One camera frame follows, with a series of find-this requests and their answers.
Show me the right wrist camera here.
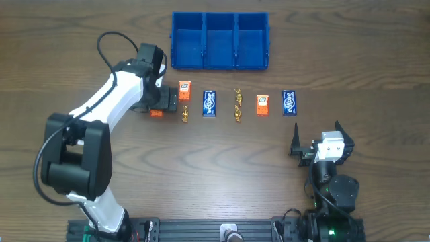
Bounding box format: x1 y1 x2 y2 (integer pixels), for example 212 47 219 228
313 130 346 162

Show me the blue candy pack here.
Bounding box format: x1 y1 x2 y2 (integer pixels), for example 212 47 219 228
282 89 298 117
202 90 217 118

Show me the blue tray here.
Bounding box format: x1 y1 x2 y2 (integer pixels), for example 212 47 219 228
170 11 271 71

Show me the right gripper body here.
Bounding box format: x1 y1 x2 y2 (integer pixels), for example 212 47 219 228
297 145 355 167

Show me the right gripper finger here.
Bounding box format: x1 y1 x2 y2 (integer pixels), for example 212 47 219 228
289 122 302 156
335 120 355 149

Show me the mounting rail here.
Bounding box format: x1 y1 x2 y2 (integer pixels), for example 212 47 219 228
66 217 366 242

